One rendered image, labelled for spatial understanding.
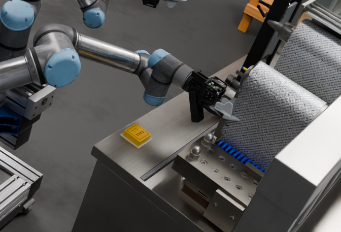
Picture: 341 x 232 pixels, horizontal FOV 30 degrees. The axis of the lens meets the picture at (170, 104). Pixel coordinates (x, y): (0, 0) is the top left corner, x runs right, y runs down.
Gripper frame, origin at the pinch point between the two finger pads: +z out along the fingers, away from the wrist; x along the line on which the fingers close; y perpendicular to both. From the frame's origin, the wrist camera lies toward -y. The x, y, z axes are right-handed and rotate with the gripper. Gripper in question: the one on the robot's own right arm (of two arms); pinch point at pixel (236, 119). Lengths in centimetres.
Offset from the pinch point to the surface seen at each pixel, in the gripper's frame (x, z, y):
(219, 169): -13.5, 6.0, -9.6
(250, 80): 0.2, -1.5, 14.6
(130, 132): -12.7, -27.4, -20.2
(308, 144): -74, 33, 53
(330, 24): 29.9, 5.8, 31.8
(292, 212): -83, 38, 46
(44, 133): 54, -106, -113
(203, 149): -10.2, -2.4, -9.6
